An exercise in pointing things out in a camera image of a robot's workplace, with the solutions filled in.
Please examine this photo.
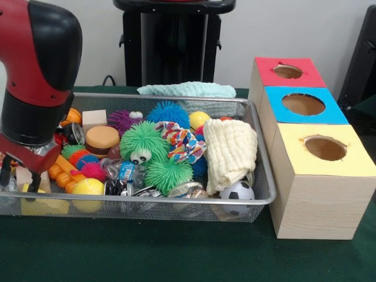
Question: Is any small soccer ball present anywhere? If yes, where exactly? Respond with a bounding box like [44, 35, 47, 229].
[220, 181, 255, 202]

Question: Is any black chair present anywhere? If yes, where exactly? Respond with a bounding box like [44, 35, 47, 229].
[338, 6, 376, 118]

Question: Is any yellow tennis ball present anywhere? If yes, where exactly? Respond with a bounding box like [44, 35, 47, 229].
[72, 178, 105, 212]

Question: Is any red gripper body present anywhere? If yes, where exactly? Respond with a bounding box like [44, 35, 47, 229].
[0, 134, 62, 174]

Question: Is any cream waffle cloth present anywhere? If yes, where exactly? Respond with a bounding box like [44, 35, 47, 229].
[203, 119, 259, 196]

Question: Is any clear mesh bin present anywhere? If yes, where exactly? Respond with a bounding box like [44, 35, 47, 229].
[0, 91, 277, 222]

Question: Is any dark green tablecloth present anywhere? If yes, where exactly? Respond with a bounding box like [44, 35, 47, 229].
[0, 85, 376, 282]

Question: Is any green spiky ball with face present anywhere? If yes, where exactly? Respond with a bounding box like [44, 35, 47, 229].
[119, 120, 170, 165]

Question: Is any multicoloured patterned cloth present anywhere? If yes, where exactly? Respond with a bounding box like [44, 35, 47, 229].
[156, 122, 207, 164]

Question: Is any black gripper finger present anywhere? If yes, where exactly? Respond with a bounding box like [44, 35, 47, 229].
[28, 172, 42, 194]
[0, 156, 11, 187]

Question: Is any mint green cloth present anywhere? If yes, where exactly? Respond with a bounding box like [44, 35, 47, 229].
[137, 81, 237, 99]

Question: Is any small orange basketball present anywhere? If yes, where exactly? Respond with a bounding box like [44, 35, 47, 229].
[63, 108, 83, 125]

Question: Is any purple spiky ball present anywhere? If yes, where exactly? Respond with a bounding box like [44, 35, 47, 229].
[108, 109, 145, 137]

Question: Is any yellow toy cheese wedge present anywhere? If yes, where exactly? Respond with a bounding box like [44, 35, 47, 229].
[21, 188, 70, 216]

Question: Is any blue spiky ball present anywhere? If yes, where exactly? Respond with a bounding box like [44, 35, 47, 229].
[147, 100, 190, 127]

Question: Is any wooden box with three holes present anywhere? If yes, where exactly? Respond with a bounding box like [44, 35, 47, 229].
[249, 57, 376, 240]

